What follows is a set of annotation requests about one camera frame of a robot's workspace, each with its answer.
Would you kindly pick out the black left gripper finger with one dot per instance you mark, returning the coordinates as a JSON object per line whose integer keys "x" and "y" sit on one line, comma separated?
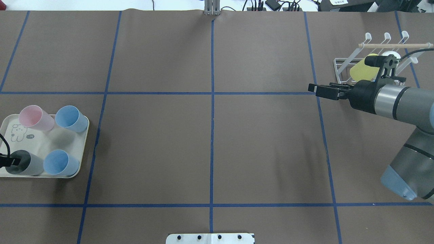
{"x": 8, "y": 161}

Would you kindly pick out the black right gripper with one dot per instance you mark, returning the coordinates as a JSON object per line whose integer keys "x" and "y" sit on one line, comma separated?
{"x": 363, "y": 93}

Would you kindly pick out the grey plastic cup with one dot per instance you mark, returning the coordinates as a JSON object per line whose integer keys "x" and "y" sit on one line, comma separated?
{"x": 30, "y": 164}

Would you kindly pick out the yellow plastic cup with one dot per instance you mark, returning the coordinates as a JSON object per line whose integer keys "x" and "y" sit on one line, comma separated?
{"x": 360, "y": 71}

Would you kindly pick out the blue plastic cup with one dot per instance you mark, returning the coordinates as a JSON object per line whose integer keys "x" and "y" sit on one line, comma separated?
{"x": 60, "y": 163}
{"x": 69, "y": 117}

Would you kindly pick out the pink plastic cup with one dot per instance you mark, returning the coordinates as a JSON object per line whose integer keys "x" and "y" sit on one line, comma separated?
{"x": 34, "y": 117}

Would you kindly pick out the cream plastic cup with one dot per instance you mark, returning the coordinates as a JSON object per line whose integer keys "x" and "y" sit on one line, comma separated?
{"x": 394, "y": 53}

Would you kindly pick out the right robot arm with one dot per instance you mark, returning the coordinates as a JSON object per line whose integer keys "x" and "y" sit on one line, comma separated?
{"x": 380, "y": 139}

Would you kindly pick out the wooden rack dowel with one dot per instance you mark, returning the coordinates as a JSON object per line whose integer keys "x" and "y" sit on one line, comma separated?
{"x": 401, "y": 45}

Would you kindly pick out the cream plastic tray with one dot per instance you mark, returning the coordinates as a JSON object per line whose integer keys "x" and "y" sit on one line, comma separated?
{"x": 41, "y": 143}

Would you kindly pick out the black box with label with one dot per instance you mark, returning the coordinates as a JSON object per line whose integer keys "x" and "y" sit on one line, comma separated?
{"x": 348, "y": 5}

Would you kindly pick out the orange black usb hub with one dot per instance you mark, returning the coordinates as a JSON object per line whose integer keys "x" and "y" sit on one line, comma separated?
{"x": 256, "y": 6}

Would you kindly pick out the white wire cup rack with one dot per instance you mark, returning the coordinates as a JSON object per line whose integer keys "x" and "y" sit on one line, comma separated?
{"x": 408, "y": 56}

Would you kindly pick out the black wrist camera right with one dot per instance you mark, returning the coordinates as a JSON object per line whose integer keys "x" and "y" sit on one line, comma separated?
{"x": 387, "y": 73}

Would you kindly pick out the aluminium frame post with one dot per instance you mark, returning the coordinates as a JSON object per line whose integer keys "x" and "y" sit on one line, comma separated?
{"x": 212, "y": 7}

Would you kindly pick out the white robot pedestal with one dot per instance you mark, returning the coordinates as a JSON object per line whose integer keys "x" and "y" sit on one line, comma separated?
{"x": 210, "y": 238}

